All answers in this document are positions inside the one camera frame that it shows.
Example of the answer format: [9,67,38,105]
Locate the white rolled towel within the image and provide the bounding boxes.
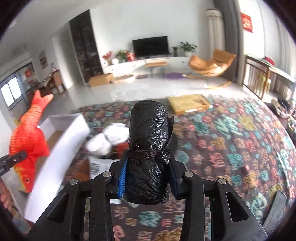
[85,123,130,157]

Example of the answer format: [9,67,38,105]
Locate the white storage box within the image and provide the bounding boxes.
[3,113,90,223]

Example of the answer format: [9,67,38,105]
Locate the orange fish plush toy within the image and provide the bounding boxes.
[9,90,54,193]

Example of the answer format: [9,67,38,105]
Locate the small wooden bench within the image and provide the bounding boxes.
[144,61,168,75]

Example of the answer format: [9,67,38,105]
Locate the round wooden tray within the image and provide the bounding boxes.
[111,74,135,84]

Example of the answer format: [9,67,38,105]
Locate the purple round floor mat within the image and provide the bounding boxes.
[164,72,185,80]

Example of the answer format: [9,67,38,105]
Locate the black plastic bag roll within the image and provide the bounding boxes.
[123,100,174,205]

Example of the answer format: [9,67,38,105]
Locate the wooden dining chair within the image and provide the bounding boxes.
[46,70,66,94]

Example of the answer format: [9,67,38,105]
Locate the white tv cabinet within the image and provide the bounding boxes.
[103,57,191,77]

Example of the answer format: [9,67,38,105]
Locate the white standing air conditioner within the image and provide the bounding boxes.
[206,8,226,58]

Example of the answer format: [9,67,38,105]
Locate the black display cabinet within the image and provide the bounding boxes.
[69,10,103,83]

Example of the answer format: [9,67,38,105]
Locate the green potted plant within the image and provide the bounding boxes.
[180,41,197,57]

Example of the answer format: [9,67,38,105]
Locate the cardboard box on floor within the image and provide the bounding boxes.
[88,73,114,87]

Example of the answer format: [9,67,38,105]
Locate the red flower arrangement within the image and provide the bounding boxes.
[102,51,113,66]

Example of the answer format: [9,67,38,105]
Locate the red wall decoration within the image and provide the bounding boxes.
[240,13,253,33]

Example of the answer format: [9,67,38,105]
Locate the wooden slatted chair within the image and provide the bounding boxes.
[243,55,271,100]

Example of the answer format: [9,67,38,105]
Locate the yellow flat box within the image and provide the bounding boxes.
[168,94,211,115]

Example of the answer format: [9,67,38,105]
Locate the black television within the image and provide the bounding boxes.
[132,36,169,58]

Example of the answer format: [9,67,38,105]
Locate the white barcode package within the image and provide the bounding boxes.
[88,156,119,179]

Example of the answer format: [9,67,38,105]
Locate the orange lounge chair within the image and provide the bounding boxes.
[188,48,236,79]

